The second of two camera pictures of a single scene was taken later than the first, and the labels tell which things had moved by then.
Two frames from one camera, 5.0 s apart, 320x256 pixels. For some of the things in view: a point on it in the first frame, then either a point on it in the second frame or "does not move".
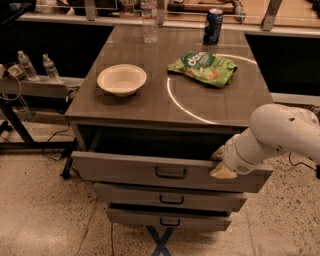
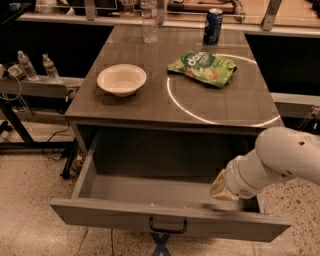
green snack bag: (205, 67) does not move
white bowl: (121, 79) does not move
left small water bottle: (24, 61) does not move
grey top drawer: (164, 171) → (182, 202)
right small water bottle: (51, 69) does not move
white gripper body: (232, 157) → (236, 180)
